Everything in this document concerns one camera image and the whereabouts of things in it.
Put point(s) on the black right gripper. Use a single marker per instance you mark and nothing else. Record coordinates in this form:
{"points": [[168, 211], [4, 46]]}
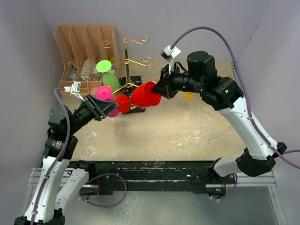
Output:
{"points": [[164, 87]]}

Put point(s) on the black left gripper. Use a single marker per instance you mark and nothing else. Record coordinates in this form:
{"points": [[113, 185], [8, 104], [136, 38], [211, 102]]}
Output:
{"points": [[99, 108]]}

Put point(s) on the red plastic wine glass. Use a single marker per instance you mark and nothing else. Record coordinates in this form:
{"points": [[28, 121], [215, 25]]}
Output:
{"points": [[140, 97]]}

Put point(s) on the yellow plastic wine glass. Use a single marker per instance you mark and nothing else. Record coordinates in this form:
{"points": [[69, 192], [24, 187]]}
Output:
{"points": [[188, 95]]}

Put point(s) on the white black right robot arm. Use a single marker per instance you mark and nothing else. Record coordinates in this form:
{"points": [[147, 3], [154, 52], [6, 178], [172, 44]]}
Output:
{"points": [[226, 97]]}

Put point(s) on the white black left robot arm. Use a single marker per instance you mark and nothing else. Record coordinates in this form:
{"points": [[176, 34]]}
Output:
{"points": [[51, 200]]}

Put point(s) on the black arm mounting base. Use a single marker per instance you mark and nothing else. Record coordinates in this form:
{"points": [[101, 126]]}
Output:
{"points": [[158, 176]]}

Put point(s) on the pink plastic wine glass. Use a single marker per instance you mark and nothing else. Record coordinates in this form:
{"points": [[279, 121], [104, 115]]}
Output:
{"points": [[105, 93]]}

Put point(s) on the green plastic wine glass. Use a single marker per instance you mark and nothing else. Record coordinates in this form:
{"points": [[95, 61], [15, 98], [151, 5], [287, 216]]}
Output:
{"points": [[109, 78]]}

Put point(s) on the papers in organizer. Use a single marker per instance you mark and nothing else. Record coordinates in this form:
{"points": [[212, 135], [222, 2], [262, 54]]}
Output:
{"points": [[86, 73]]}

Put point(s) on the peach plastic file organizer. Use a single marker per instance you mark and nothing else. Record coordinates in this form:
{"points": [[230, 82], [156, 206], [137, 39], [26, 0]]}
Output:
{"points": [[81, 42]]}

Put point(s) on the gold wire wine glass rack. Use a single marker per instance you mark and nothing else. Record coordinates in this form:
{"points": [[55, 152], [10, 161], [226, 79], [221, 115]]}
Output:
{"points": [[129, 83]]}

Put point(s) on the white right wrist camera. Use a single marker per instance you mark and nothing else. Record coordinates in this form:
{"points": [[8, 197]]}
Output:
{"points": [[171, 55]]}

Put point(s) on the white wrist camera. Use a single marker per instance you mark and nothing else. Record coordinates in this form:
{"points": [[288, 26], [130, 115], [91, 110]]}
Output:
{"points": [[171, 55], [74, 90]]}

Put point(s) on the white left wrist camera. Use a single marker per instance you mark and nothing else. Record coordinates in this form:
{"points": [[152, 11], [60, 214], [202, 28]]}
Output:
{"points": [[74, 90]]}

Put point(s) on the aluminium frame rail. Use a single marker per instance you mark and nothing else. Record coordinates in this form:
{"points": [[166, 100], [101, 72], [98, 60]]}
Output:
{"points": [[222, 93]]}

